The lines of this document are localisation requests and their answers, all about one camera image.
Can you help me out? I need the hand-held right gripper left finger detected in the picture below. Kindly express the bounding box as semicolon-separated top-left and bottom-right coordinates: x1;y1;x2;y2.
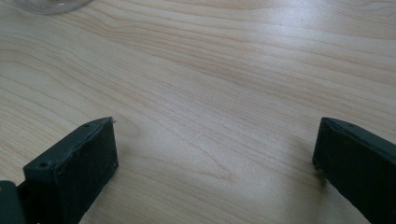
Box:
22;116;120;224

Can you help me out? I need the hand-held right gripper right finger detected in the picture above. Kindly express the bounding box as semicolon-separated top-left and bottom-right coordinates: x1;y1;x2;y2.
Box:
312;117;396;224

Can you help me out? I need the clear glass container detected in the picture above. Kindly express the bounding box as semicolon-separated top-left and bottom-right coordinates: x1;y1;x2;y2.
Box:
11;0;94;16

